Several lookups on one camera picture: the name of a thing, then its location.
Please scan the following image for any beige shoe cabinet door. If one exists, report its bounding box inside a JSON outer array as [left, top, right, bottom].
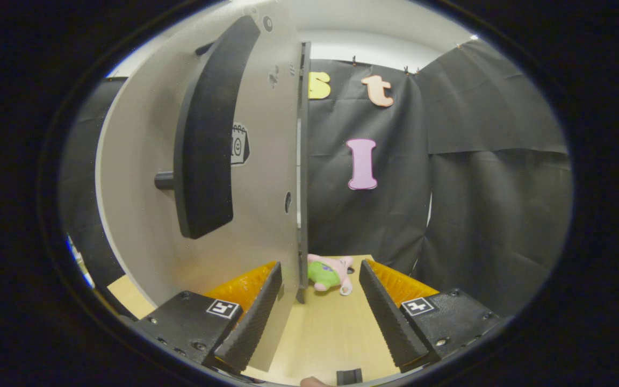
[[95, 0, 310, 371]]

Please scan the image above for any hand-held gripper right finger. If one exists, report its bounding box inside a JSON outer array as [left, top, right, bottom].
[[359, 260, 503, 374]]

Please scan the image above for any grey shoe cabinet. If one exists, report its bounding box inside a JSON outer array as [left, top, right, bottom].
[[294, 40, 313, 304]]

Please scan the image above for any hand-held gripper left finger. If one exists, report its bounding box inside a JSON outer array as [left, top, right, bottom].
[[129, 261, 283, 374]]

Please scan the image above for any green and pink plush toy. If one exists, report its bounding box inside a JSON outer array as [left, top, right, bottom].
[[307, 254, 354, 296]]

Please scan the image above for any black backdrop cloth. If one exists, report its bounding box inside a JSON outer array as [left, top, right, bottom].
[[60, 40, 573, 318]]

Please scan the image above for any black door handle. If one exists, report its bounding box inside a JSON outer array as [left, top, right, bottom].
[[154, 15, 262, 240]]

